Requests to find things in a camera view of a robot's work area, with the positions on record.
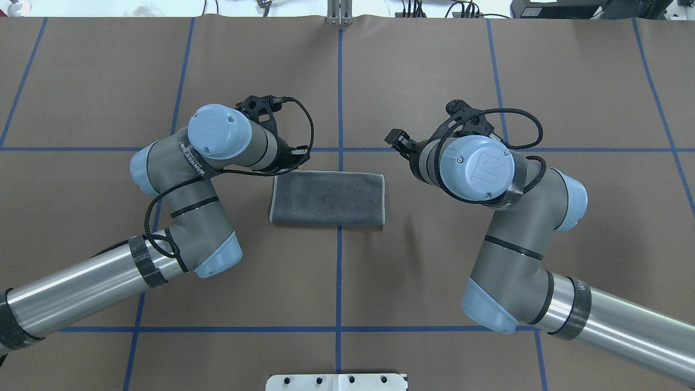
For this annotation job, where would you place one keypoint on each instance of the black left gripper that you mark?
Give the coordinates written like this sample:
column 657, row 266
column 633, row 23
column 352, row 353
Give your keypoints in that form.
column 282, row 152

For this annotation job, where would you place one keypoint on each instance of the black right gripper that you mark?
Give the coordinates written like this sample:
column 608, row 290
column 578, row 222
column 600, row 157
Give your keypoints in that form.
column 414, row 157

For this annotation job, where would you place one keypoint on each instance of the pink towel with grey back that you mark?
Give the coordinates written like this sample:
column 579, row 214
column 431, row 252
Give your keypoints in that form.
column 329, row 198

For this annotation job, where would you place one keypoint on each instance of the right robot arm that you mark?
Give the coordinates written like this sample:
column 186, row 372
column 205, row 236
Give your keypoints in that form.
column 508, row 285

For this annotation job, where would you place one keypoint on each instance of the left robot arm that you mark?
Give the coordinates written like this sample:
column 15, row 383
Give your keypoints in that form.
column 185, row 228

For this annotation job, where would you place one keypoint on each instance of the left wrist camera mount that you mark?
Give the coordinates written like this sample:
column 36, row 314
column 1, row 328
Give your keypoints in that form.
column 260, row 110

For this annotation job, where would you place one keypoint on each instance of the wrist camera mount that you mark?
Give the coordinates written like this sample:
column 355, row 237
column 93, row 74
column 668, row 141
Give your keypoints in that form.
column 260, row 110
column 471, row 123

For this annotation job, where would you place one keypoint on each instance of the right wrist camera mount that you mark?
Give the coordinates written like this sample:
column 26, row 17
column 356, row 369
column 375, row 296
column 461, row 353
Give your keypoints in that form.
column 471, row 123

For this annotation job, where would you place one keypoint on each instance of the aluminium frame post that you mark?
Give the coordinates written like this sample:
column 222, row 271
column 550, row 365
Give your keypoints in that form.
column 339, row 13

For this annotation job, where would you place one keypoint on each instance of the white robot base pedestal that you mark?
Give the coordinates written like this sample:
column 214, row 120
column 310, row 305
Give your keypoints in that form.
column 354, row 381

